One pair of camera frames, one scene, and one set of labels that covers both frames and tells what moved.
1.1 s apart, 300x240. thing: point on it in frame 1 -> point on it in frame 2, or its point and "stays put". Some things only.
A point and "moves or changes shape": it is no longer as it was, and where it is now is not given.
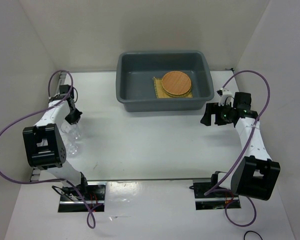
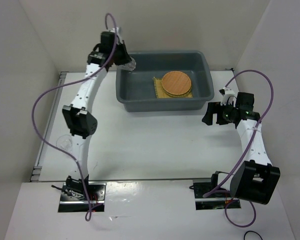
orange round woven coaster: [176, 83] stays put
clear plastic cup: [72, 132] moves or changes shape
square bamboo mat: [160, 93] stays put
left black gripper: [75, 119] -> [126, 58]
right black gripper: [213, 108] stays put
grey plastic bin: [135, 85] stays put
